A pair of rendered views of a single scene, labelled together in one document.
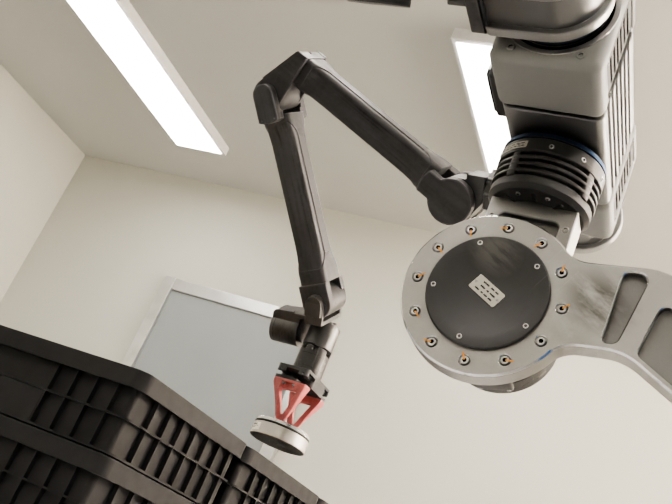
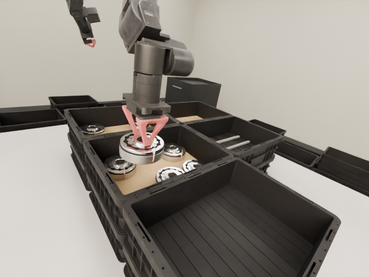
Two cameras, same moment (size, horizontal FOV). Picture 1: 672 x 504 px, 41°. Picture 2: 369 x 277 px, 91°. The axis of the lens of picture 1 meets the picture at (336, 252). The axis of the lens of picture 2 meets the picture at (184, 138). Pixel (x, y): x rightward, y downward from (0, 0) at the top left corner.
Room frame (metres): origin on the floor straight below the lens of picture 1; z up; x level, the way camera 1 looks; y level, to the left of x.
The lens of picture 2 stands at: (1.81, -0.38, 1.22)
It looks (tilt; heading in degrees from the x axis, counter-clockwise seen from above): 25 degrees down; 106
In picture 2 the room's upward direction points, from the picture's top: 9 degrees clockwise
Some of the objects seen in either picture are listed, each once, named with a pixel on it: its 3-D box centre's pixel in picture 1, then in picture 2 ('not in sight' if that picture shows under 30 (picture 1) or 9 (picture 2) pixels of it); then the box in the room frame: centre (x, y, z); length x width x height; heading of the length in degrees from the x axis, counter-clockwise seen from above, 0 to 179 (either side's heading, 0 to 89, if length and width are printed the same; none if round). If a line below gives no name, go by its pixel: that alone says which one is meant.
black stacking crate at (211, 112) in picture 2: not in sight; (190, 120); (1.55, 0.59, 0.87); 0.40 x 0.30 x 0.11; 59
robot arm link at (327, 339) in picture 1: (318, 337); (151, 59); (1.62, -0.03, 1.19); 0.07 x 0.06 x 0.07; 62
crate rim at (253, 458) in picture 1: (191, 447); (162, 151); (1.60, 0.10, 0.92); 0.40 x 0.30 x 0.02; 59
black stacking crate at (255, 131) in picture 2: not in sight; (231, 142); (1.81, 0.44, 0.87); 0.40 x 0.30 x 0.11; 59
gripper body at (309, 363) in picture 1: (309, 367); (146, 90); (1.61, -0.04, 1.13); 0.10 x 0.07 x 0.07; 149
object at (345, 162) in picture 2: not in sight; (339, 179); (2.84, 1.43, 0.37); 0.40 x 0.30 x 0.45; 153
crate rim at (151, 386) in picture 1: (94, 384); (124, 118); (1.35, 0.25, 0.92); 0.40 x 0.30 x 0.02; 59
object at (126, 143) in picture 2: (283, 428); (142, 142); (1.61, -0.04, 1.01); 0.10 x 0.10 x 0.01
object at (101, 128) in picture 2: not in sight; (92, 128); (1.23, 0.19, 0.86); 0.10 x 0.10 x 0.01
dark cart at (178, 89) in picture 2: not in sight; (189, 112); (1.13, 2.04, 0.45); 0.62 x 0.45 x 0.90; 63
